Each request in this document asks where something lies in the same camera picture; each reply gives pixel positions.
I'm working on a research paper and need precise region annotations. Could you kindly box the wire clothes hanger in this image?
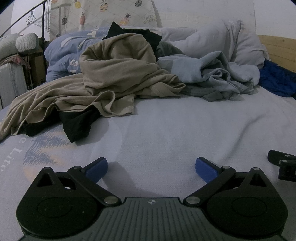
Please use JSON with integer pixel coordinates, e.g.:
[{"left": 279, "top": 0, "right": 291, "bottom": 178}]
[{"left": 26, "top": 10, "right": 39, "bottom": 26}]

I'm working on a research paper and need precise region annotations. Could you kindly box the pink patterned cloth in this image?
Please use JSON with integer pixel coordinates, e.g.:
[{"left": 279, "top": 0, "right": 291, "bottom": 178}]
[{"left": 0, "top": 54, "right": 31, "bottom": 70}]

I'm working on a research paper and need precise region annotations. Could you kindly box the pineapple print curtain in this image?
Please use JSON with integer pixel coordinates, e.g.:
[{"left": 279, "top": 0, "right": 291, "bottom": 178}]
[{"left": 48, "top": 0, "right": 163, "bottom": 39}]

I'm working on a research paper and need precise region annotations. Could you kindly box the beige garment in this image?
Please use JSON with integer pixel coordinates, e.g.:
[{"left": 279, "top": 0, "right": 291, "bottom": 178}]
[{"left": 0, "top": 33, "right": 186, "bottom": 136}]

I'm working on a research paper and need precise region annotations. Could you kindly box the wooden headboard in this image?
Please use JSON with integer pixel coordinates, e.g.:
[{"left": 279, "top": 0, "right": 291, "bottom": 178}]
[{"left": 258, "top": 35, "right": 296, "bottom": 72}]

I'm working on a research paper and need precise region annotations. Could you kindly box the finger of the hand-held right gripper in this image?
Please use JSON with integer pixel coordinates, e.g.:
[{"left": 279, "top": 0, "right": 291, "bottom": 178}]
[
  {"left": 279, "top": 159, "right": 296, "bottom": 181},
  {"left": 268, "top": 150, "right": 296, "bottom": 166}
]

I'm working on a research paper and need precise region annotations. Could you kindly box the white plush toy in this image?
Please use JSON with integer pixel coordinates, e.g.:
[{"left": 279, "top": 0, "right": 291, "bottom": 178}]
[{"left": 0, "top": 33, "right": 40, "bottom": 59}]

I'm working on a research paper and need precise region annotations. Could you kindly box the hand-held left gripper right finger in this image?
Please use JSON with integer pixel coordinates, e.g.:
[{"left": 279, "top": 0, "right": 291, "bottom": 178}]
[{"left": 183, "top": 157, "right": 271, "bottom": 206}]

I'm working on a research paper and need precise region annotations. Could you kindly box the light blue printed quilt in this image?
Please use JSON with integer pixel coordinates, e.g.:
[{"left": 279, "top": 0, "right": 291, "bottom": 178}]
[{"left": 44, "top": 27, "right": 111, "bottom": 82}]

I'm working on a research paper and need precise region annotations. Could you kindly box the cardboard box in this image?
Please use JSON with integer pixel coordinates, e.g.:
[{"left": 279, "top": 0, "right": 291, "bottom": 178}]
[{"left": 29, "top": 38, "right": 50, "bottom": 84}]

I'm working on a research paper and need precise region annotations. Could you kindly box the light blue garment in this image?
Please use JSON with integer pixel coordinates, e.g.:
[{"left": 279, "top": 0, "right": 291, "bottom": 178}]
[{"left": 157, "top": 51, "right": 260, "bottom": 101}]

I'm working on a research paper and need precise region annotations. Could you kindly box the dark blue cloth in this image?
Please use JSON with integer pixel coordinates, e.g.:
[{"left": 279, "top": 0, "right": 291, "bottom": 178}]
[{"left": 259, "top": 59, "right": 296, "bottom": 100}]

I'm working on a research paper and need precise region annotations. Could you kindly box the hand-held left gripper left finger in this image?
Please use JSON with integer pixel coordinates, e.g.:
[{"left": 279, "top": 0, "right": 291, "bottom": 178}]
[{"left": 35, "top": 157, "right": 121, "bottom": 207}]

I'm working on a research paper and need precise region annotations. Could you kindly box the light blue printed bed sheet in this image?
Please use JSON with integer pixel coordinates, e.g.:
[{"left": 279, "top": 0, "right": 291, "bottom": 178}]
[{"left": 0, "top": 81, "right": 296, "bottom": 241}]

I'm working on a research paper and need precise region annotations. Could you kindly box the black metal clothes rack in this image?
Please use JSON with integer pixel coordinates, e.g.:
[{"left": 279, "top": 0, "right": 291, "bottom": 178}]
[{"left": 0, "top": 0, "right": 50, "bottom": 39}]

